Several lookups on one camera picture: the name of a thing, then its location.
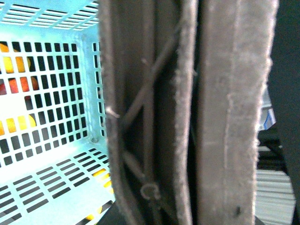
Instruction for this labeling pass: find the red orange peach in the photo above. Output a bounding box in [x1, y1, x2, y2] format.
[0, 77, 39, 95]

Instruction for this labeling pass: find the light blue plastic basket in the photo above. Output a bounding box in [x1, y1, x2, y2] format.
[0, 0, 110, 225]

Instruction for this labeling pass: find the brown basket handle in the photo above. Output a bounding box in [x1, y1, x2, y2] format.
[99, 0, 279, 225]

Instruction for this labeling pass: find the yellow lemon behind basket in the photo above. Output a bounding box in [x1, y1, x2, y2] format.
[0, 115, 36, 136]

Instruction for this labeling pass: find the yellow fruit behind basket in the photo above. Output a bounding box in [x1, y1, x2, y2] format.
[3, 56, 31, 74]

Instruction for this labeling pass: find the yellow lemon under basket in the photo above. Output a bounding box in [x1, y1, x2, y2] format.
[85, 169, 114, 221]

